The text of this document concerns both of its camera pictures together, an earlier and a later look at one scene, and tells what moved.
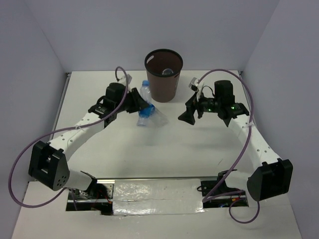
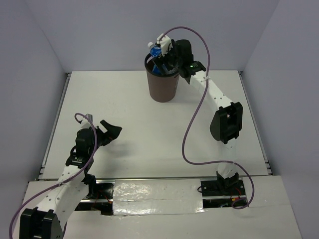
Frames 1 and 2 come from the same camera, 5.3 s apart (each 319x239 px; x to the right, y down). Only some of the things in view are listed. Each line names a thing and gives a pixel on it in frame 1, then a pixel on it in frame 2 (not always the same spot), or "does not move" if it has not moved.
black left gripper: [138, 102] -> [113, 131]
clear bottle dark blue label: [152, 117] -> [155, 51]
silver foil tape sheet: [166, 196] does not move
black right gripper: [188, 116] -> [160, 60]
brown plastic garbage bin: [163, 66] does not move
